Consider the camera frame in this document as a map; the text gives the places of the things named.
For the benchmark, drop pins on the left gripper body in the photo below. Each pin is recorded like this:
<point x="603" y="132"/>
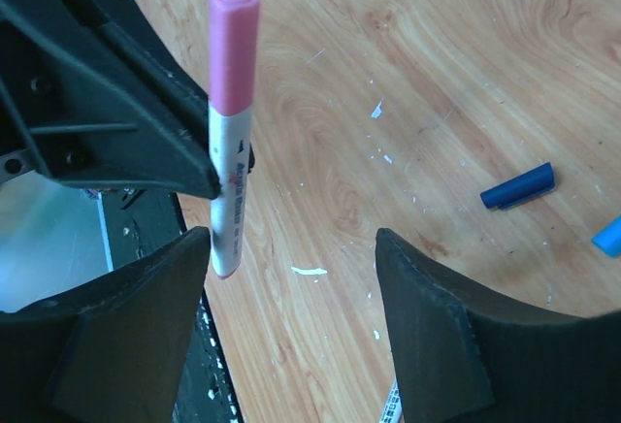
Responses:
<point x="14" y="151"/>

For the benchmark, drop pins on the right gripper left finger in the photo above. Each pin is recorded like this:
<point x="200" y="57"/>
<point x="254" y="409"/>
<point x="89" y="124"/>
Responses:
<point x="58" y="355"/>

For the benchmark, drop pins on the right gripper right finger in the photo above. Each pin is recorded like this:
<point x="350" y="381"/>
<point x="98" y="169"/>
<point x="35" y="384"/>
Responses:
<point x="463" y="352"/>

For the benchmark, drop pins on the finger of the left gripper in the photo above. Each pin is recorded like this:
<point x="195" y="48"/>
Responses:
<point x="14" y="54"/>
<point x="121" y="102"/>

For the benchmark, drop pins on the dark blue cap marker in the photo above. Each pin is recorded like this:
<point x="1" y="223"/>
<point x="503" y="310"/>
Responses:
<point x="392" y="411"/>

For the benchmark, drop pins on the red pink cap marker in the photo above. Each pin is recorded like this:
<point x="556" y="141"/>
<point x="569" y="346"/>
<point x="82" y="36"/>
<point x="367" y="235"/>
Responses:
<point x="233" y="35"/>

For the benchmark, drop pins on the light blue pen cap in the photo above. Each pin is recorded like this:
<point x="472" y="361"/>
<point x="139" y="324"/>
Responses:
<point x="608" y="240"/>

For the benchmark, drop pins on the dark blue pen cap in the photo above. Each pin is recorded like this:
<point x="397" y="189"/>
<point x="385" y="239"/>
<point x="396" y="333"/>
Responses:
<point x="520" y="189"/>

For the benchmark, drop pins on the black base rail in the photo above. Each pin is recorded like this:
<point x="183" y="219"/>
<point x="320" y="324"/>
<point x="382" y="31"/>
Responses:
<point x="173" y="367"/>

